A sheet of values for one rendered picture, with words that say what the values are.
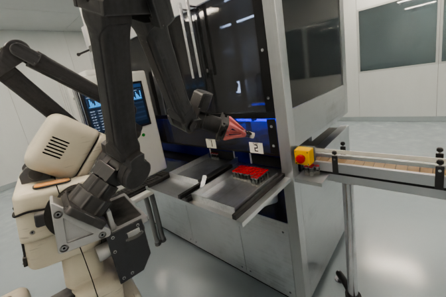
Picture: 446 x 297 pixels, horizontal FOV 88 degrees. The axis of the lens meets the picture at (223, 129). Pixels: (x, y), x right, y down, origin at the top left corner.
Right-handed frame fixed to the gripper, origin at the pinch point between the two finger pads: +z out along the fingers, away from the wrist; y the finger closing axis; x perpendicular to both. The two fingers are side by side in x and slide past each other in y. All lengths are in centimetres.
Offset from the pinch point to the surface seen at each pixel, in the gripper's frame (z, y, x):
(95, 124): -73, 52, 50
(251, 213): 14.0, -7.5, 28.9
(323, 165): 48, 20, 14
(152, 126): -45, 76, 56
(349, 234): 74, 7, 41
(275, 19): 3, 37, -37
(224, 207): 4.1, -4.3, 33.0
